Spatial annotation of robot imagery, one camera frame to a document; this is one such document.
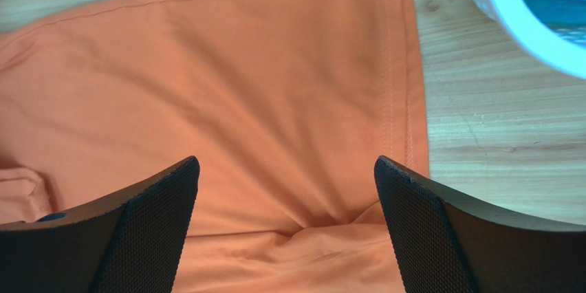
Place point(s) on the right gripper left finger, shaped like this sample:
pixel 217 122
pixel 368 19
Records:
pixel 127 241

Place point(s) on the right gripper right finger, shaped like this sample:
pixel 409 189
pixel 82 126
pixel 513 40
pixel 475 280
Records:
pixel 447 241

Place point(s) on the orange t-shirt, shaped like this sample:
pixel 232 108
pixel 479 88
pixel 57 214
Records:
pixel 286 104

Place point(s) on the blue t-shirt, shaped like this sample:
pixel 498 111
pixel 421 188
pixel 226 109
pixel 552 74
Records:
pixel 558 12

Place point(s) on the white plastic laundry basket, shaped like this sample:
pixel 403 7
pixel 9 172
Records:
pixel 559 47

